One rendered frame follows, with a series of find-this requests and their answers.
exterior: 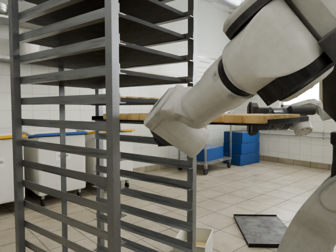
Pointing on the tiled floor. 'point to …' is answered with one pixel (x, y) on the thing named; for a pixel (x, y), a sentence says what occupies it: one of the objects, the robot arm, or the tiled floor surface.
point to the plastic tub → (201, 242)
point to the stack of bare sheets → (261, 229)
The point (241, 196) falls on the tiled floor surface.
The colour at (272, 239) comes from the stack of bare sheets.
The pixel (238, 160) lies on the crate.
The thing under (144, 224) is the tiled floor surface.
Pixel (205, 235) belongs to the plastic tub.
